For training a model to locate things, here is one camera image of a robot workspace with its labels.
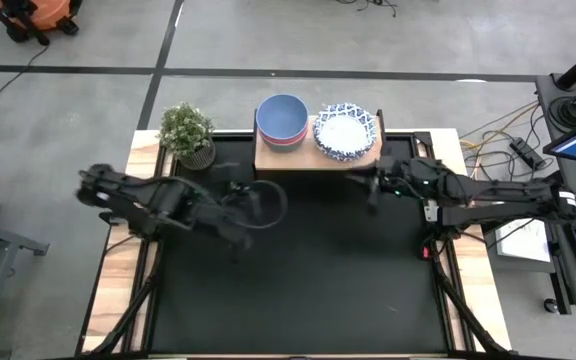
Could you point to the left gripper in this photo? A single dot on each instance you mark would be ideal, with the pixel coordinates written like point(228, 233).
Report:
point(228, 215)

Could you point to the black caster wheel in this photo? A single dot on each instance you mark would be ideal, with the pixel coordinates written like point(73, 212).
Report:
point(551, 305)

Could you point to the orange ribbed bowl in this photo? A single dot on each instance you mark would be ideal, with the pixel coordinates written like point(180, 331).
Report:
point(284, 140)

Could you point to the white paper sheet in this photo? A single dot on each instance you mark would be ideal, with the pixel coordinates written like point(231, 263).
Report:
point(523, 242)

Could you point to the red emergency stop button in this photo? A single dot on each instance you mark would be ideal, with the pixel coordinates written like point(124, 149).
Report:
point(425, 252)

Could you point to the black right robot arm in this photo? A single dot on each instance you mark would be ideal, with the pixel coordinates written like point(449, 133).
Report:
point(508, 197)

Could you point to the orange shop vacuum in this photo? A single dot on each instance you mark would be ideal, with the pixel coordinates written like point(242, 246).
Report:
point(48, 12)

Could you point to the potted green plant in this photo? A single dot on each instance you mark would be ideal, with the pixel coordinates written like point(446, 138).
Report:
point(185, 130)

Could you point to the blue white patterned plate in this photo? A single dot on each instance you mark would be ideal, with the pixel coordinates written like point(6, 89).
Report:
point(343, 132)

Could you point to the white bowl blue floral rim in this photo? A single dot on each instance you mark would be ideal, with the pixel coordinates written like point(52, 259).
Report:
point(340, 159)

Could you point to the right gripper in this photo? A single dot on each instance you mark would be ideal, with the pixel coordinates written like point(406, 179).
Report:
point(410, 177)

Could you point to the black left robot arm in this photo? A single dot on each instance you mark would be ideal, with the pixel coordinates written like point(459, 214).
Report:
point(143, 200)

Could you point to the black power strip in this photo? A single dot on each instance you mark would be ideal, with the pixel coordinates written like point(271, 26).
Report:
point(528, 152)

